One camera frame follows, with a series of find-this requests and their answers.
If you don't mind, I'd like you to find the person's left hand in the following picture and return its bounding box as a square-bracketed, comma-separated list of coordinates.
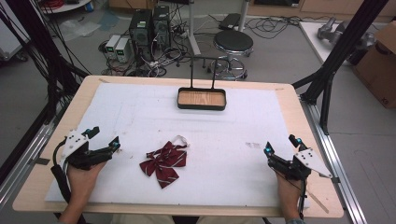
[66, 161, 108, 205]

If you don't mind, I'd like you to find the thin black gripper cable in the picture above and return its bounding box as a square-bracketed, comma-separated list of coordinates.
[297, 178, 308, 220]

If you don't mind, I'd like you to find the white desk leg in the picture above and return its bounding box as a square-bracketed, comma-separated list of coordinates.
[237, 0, 250, 33]
[186, 0, 203, 57]

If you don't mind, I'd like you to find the black flat box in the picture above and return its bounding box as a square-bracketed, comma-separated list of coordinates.
[218, 12, 242, 32]

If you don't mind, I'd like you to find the black round stool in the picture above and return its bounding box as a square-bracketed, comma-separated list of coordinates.
[207, 29, 255, 81]

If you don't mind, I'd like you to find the white foam mat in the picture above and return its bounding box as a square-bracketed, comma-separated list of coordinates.
[44, 81, 311, 209]

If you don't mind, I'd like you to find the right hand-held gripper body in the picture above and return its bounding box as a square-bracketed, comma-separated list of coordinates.
[266, 147, 333, 182]

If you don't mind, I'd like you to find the thin wooden stick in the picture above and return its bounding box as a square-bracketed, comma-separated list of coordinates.
[305, 189, 330, 215]

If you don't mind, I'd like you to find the black rack with wooden tray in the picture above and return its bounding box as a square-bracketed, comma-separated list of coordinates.
[176, 55, 228, 112]

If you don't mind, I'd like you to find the black sleeved gripper cable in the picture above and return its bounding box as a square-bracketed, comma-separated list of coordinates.
[50, 137, 73, 204]

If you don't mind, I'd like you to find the dark red striped bow tie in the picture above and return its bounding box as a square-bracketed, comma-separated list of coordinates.
[138, 134, 191, 189]

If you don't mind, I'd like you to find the brown cardboard box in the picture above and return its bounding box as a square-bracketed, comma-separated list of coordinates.
[351, 21, 396, 109]

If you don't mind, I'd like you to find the white power supply unit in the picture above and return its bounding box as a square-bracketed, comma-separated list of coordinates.
[105, 34, 122, 58]
[114, 37, 132, 63]

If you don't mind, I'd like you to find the black computer tower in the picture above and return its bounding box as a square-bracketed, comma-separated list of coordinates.
[128, 8, 154, 63]
[151, 5, 172, 49]

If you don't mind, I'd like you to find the black metal frame stand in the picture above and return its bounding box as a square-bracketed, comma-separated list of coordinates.
[0, 0, 90, 125]
[291, 0, 390, 136]

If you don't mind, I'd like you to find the white round table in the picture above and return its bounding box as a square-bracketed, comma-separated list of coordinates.
[39, 0, 93, 15]

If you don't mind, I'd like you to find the person's right hand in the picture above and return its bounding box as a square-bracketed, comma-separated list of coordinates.
[275, 172, 308, 219]

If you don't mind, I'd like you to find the grey machine part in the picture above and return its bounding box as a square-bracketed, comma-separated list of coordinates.
[317, 16, 376, 51]

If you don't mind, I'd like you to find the aluminium rail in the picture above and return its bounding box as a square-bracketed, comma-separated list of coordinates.
[299, 96, 369, 224]
[0, 120, 59, 203]

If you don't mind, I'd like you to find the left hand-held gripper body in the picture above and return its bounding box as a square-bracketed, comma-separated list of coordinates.
[60, 129, 114, 171]

